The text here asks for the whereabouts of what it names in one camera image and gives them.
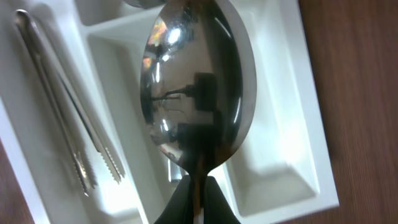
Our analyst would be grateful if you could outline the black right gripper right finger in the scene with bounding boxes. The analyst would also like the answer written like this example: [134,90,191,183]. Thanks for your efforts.
[203,176,240,224]

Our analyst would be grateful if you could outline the steel spoon tray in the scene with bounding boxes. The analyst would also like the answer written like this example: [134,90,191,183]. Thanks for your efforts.
[123,0,167,9]

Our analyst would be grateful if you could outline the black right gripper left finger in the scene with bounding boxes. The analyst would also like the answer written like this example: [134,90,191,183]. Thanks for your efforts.
[154,175,194,224]

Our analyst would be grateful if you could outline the white plastic cutlery tray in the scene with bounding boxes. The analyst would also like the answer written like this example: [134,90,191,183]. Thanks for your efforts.
[1,1,339,223]

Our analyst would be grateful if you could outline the long steel tongs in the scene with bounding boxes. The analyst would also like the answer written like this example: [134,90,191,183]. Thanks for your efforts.
[13,9,126,196]

